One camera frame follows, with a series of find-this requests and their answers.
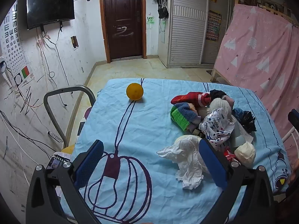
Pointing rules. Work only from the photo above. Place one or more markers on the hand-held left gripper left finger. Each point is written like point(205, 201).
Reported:
point(90, 161)

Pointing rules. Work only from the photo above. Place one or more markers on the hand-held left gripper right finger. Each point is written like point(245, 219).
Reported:
point(212, 163)

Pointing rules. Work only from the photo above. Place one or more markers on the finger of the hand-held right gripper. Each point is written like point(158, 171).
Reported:
point(293, 118)

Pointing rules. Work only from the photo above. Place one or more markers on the red cartoon snack packet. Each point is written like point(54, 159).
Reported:
point(227, 155)

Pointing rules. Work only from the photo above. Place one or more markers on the white plastic cup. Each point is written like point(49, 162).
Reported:
point(238, 136)

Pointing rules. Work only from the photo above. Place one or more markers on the crumpled white tissue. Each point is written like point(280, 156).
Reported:
point(186, 158)

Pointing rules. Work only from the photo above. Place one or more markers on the cream round cap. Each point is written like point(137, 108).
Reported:
point(245, 152)

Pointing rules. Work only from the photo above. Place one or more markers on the white dotted plastic packet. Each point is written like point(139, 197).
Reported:
point(216, 126)

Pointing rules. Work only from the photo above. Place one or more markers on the dark blue knit cloth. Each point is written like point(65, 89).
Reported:
point(244, 119)

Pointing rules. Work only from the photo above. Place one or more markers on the green and blue fleece cloth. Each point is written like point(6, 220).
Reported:
point(183, 115)

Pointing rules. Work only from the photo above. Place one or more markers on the white knit hat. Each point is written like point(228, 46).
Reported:
point(220, 106)

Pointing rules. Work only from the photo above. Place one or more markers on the pink tree print curtain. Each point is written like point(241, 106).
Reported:
point(261, 58)

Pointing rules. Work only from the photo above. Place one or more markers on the black cloth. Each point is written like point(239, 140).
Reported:
point(217, 94)

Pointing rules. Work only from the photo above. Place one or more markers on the red and white sock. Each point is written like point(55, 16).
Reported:
point(186, 98)

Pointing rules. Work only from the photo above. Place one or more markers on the light blue printed bed sheet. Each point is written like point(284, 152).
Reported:
point(151, 121)

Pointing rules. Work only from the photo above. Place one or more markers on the orange fruit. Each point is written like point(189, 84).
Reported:
point(134, 92)

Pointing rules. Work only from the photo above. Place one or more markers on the eye chart poster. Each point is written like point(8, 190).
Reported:
point(14, 49)

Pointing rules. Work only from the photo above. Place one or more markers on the white slatted wardrobe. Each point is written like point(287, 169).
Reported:
point(186, 28)

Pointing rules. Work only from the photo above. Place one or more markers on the dark brown wooden door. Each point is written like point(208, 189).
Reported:
point(122, 21)

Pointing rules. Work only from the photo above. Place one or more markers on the black hanging bags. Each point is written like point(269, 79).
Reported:
point(162, 1)

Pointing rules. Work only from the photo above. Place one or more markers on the grey metal chair frame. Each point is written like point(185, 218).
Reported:
point(53, 112)

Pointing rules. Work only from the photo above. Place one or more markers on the wooden bunk bed frame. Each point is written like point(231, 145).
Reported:
point(216, 74)

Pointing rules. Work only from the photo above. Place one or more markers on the wall outlet box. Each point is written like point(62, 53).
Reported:
point(74, 42)

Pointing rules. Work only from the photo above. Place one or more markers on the colourful grid wall poster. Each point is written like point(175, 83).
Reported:
point(213, 25)

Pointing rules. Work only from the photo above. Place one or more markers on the black wall television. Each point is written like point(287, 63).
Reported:
point(50, 3)

